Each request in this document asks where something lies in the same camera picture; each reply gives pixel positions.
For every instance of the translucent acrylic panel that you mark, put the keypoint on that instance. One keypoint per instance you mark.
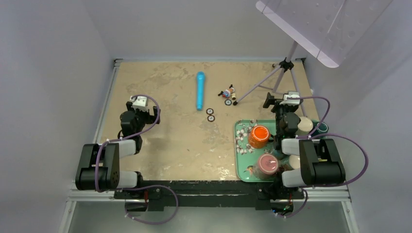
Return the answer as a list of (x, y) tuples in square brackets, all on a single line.
[(327, 29)]

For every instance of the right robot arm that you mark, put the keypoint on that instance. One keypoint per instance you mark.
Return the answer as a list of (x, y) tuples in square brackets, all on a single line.
[(319, 159)]

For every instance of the cream mug blue pattern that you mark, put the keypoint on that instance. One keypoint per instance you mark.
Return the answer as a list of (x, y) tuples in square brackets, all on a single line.
[(305, 126)]

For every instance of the tripod stand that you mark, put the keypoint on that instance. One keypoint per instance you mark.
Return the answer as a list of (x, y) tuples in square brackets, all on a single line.
[(283, 67)]

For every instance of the cream floral mug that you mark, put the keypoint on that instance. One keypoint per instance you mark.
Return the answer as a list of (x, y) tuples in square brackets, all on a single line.
[(294, 162)]

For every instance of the small toy figure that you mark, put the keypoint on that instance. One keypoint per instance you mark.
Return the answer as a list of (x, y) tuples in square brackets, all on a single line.
[(229, 93)]

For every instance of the pink mug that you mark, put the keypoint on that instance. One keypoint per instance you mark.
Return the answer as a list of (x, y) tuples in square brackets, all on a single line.
[(265, 167)]

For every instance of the round token near toy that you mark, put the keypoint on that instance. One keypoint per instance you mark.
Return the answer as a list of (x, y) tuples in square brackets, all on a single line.
[(228, 102)]

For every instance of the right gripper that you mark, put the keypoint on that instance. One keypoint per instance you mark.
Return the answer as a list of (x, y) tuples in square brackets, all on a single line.
[(271, 100)]

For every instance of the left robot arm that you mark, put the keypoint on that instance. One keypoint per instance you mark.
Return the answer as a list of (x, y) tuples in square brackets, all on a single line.
[(99, 165)]

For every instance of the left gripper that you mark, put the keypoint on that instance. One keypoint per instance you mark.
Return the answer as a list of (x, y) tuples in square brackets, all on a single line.
[(150, 119)]

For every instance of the blue cylinder tube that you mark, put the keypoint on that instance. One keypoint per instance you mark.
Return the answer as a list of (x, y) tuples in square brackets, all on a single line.
[(200, 78)]

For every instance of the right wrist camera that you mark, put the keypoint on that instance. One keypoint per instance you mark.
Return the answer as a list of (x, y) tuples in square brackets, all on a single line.
[(291, 99)]

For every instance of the orange mug black handle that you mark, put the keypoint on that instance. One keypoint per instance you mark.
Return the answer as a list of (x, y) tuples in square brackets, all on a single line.
[(259, 136)]

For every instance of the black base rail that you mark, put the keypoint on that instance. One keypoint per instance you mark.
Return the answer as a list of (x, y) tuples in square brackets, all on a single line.
[(157, 195)]

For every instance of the lower brown round token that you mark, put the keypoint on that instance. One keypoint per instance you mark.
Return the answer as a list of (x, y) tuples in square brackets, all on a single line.
[(211, 118)]

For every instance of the dark green mug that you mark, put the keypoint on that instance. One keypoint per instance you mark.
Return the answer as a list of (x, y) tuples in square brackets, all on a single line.
[(322, 128)]

